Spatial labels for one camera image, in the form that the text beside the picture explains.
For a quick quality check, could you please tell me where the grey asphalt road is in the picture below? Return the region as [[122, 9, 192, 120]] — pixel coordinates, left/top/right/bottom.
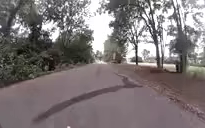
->
[[0, 62, 205, 128]]

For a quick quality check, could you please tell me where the row of trees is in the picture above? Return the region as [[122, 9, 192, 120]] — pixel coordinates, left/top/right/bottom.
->
[[99, 0, 205, 80]]

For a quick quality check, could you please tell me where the wood of trees and bushes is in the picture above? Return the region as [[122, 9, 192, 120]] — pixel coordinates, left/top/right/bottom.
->
[[0, 0, 96, 88]]

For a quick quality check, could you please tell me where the leaf-strewn dirt verge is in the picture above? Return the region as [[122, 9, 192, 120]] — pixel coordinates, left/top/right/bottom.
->
[[109, 63, 205, 125]]

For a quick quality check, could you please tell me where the pale grass field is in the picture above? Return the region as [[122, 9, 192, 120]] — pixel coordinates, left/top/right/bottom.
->
[[129, 61, 205, 80]]

